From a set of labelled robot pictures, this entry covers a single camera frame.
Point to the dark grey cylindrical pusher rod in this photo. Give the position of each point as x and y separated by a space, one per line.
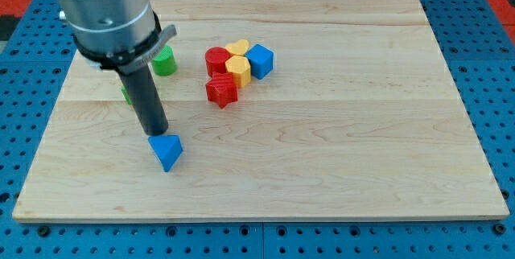
144 97

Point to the black wrist clamp mount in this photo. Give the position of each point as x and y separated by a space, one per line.
120 40

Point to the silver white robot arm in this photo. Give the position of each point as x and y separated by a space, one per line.
107 5

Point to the red star block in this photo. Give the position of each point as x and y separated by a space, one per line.
221 89

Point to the small green block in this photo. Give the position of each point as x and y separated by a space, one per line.
126 95

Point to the green cylinder block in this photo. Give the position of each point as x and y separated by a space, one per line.
164 63

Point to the blue triangle block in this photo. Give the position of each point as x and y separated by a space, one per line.
167 149

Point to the red cylinder block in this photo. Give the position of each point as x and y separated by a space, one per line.
215 58

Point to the yellow hexagon block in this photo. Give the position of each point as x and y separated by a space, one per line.
239 66

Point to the yellow heart block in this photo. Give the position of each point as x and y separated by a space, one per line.
238 48

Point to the blue cube block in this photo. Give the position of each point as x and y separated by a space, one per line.
261 61

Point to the light wooden board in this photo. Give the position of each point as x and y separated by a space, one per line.
359 120

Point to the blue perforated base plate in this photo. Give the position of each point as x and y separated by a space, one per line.
477 40

